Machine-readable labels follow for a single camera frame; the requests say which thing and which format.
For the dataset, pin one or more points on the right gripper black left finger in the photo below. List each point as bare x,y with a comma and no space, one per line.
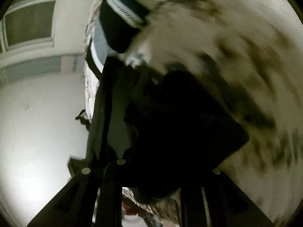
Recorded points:
93,197

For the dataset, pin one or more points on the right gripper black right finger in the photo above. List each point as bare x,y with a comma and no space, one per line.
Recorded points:
216,200

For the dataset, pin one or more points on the dark striped knit sweater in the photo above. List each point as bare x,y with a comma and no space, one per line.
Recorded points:
159,134

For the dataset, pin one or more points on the black clothes pile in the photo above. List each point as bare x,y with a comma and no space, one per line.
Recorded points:
83,119

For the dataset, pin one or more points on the left grey curtain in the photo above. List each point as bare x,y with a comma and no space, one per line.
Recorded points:
64,64

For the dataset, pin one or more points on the floral bed blanket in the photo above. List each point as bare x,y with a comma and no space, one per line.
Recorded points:
245,54

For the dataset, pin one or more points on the folded black grey striped sweater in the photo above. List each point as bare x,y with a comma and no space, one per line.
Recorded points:
114,27

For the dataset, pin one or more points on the window with white frame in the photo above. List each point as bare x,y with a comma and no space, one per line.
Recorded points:
28,23

